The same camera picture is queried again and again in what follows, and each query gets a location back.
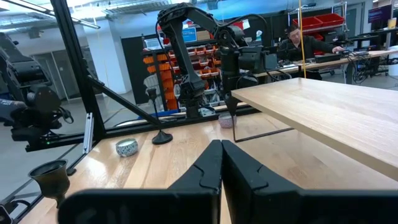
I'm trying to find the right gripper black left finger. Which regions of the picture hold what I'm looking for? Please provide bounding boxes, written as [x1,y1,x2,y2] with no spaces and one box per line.
[58,139,224,224]

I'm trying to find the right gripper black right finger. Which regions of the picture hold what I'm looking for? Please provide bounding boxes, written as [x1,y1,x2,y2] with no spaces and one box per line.
[221,139,398,224]

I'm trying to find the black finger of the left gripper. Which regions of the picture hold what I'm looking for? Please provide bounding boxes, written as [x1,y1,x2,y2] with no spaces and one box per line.
[223,93,233,116]
[231,93,241,116]

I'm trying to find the pink white patterned bowl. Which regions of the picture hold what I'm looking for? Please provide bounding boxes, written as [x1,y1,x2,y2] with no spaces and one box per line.
[218,113,238,129]

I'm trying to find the black and white patterned cloth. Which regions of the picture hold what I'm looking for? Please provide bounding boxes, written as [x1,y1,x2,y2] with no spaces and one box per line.
[115,138,139,157]

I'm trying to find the tall black candlestick holder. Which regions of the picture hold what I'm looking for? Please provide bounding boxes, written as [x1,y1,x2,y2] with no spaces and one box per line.
[146,88,174,146]

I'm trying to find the blue sign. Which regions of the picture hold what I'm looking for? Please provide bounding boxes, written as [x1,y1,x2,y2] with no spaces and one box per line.
[182,27,198,43]

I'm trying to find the orange bin rack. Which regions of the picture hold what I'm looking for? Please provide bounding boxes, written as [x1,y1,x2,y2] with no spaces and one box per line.
[142,39,222,113]

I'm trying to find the person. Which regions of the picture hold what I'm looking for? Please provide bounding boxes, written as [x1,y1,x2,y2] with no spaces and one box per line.
[277,24,346,62]

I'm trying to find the red plastic bin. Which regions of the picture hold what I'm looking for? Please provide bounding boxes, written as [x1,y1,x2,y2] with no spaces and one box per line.
[314,12,345,27]
[292,16,323,31]

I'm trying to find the wooden shelf black metal legs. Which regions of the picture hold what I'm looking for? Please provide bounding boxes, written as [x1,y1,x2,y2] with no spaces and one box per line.
[231,77,398,182]

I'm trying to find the long wooden desk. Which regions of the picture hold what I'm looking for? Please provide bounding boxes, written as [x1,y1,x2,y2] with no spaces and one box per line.
[253,46,398,78]

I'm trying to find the black partition board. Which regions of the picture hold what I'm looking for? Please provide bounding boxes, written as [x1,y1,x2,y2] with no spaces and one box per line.
[121,35,150,105]

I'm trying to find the purple lit monitor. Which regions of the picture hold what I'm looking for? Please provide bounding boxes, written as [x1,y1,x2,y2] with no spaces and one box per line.
[368,4,393,24]

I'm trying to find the person's hand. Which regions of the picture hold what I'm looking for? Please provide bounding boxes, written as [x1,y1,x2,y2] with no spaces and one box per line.
[0,98,28,123]

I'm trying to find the yellow hanging cable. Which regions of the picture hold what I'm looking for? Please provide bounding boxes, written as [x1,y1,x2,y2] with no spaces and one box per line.
[297,0,307,79]

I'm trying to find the silver aluminium bracket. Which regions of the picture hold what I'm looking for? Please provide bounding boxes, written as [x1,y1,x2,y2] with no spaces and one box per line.
[82,112,95,154]

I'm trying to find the black cable bundle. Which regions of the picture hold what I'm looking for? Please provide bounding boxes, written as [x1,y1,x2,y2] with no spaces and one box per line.
[351,57,374,85]

